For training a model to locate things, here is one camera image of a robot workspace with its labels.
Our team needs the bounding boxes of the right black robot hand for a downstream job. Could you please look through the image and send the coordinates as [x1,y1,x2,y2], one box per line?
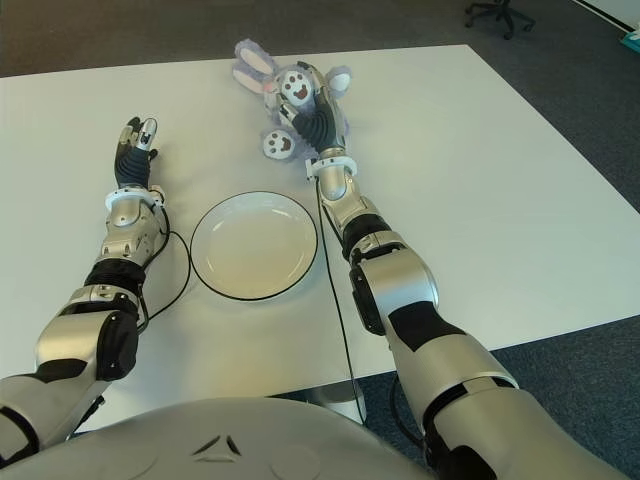
[277,60,348,157]

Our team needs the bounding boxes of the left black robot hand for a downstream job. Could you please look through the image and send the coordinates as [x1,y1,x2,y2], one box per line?
[113,116,160,190]

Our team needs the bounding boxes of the purple plush bunny doll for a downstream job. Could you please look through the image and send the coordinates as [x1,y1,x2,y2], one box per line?
[230,38,354,162]

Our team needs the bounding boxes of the white plate with black rim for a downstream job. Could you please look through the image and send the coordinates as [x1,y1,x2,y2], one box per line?
[190,191,319,301]

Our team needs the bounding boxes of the black office chair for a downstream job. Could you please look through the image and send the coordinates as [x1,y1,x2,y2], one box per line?
[464,0,536,40]

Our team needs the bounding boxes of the silver robot torso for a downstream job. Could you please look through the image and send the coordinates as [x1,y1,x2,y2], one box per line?
[0,397,436,480]

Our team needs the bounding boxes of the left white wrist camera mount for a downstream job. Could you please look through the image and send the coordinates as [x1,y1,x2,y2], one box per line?
[104,185,166,209]

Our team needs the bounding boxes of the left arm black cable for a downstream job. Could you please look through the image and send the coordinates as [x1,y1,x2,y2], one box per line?
[137,219,194,331]

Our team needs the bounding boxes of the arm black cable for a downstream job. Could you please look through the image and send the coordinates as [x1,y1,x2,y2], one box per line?
[313,178,364,422]
[137,219,194,331]

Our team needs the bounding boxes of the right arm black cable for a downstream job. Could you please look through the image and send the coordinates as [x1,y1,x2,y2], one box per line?
[313,178,364,422]

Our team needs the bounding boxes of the silver table pedestal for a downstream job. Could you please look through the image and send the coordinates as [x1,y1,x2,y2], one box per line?
[299,380,369,426]

